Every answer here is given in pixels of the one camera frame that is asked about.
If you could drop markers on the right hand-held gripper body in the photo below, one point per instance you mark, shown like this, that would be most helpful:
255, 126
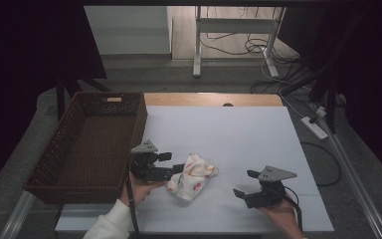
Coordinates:
272, 189

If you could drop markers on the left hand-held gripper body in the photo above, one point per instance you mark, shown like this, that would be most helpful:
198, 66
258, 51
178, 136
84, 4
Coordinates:
146, 166

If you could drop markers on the fruit print baby pants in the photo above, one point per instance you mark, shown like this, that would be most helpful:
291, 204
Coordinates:
192, 179

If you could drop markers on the brown woven basket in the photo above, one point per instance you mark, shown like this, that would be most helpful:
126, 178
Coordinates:
99, 139

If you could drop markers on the person's left hand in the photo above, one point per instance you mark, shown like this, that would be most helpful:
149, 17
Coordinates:
137, 191

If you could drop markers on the person's right hand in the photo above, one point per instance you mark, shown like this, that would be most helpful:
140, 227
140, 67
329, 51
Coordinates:
282, 215

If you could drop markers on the white power strip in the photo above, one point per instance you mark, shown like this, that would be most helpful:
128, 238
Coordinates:
314, 127

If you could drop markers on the black metal stand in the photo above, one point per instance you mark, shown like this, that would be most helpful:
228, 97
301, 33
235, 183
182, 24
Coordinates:
331, 109

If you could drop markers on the black tripod stand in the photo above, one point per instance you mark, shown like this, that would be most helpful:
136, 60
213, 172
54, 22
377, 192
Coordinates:
60, 99

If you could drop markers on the dark curtain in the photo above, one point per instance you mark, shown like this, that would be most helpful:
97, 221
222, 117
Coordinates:
378, 83

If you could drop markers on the aluminium rail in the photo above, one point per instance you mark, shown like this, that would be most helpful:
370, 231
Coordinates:
16, 215
361, 195

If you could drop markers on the white desk frame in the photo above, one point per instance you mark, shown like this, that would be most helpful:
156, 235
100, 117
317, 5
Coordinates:
235, 26

